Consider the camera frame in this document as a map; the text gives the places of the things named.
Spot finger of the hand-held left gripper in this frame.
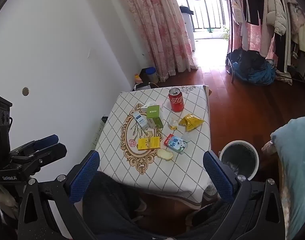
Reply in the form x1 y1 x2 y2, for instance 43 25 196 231
12 143 67 174
10 134 59 157

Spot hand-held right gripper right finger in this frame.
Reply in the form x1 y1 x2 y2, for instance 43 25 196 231
203 150 285 240

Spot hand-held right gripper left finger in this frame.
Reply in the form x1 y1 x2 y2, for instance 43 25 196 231
17 150 101 240

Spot white round trash bin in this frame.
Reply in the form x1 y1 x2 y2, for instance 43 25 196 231
219 140 260 180

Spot blue white milk box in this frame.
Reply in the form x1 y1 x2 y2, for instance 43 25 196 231
164 133 188 155

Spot bread slice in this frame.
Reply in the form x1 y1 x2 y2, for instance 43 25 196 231
157 149 173 160

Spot yellow snack bag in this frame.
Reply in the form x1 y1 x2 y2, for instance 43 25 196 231
179 114 205 132

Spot yellow box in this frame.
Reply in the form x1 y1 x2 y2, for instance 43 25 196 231
137 137 161 151

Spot blue white milk carton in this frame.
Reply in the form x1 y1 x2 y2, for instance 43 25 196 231
133 112 149 132

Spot red soda can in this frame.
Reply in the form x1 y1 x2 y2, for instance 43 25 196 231
169 87 185 112

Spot green carton box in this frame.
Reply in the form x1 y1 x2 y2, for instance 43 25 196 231
146 106 164 130

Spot person's left hand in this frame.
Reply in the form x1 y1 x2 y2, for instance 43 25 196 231
0 189 18 213

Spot person's left leg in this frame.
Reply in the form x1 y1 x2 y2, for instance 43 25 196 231
82 171 145 240

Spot person's leg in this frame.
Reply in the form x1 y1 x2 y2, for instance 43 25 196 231
82 171 145 240
190 200 233 240

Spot person's right leg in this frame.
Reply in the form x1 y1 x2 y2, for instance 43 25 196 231
190 200 233 240

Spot white power strip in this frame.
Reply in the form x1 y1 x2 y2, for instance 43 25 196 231
91 116 108 150

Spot grey slipper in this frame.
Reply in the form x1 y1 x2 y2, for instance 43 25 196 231
131 197 148 223

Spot white diamond patterned tablecloth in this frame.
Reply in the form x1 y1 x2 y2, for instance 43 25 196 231
95 85 218 209

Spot beige patterned bed sheet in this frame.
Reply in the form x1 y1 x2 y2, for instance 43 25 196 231
275 152 293 240

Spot light blue blanket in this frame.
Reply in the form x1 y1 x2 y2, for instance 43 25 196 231
270 116 305 233

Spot black metal clothes rack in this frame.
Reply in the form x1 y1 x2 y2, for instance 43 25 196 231
225 0 305 85

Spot pile of dark blue clothes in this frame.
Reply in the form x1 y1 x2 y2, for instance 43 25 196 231
230 49 276 85

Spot white cloth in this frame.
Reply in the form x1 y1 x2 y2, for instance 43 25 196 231
275 71 293 85

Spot jar with blue lid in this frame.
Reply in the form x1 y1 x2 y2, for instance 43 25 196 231
145 67 159 84

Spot black white striped trousers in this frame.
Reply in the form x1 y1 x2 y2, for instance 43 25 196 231
275 32 293 73

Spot pink floral curtain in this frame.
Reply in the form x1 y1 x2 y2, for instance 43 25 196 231
115 0 199 82
225 0 268 53

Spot white washing machine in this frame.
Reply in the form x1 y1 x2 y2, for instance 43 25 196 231
180 11 196 53

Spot black balcony railing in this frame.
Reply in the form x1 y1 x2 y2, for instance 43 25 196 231
175 0 226 30

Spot white puffer jacket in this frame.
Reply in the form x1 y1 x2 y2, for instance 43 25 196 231
264 0 288 37

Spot black hanging garment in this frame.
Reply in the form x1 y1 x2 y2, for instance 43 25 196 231
241 0 264 25

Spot pink fluffy coat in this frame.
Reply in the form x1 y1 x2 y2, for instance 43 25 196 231
287 0 305 35

